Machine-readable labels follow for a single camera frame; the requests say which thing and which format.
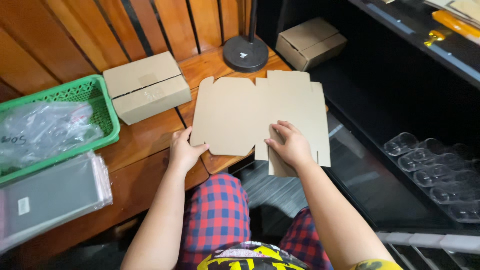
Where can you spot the person's left hand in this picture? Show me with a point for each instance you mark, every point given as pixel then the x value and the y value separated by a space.
pixel 183 152

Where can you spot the row of clear plastic cups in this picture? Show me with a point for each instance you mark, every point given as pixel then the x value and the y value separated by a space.
pixel 438 174

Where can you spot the red blue checkered shorts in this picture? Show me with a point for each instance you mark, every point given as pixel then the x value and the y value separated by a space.
pixel 225 213

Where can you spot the green plastic basket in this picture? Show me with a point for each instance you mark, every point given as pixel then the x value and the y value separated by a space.
pixel 101 108

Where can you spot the black shelf rack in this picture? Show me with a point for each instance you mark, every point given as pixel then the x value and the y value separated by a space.
pixel 393 75

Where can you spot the crumpled clear plastic bag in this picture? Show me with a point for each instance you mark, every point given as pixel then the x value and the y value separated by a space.
pixel 41 131

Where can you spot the yellow black printed shirt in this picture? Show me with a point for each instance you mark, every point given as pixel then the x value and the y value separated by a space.
pixel 255 258

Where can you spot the black round lamp stand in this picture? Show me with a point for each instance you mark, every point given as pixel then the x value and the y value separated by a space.
pixel 245 52

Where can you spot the closed brown cardboard box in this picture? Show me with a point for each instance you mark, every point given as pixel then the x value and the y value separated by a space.
pixel 148 88

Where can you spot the person's right hand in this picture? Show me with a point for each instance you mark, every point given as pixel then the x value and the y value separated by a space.
pixel 294 148

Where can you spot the stack of clear plastic sleeves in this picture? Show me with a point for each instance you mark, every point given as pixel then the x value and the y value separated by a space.
pixel 48 198

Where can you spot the small brown cardboard box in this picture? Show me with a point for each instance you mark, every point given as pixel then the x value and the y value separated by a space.
pixel 309 43

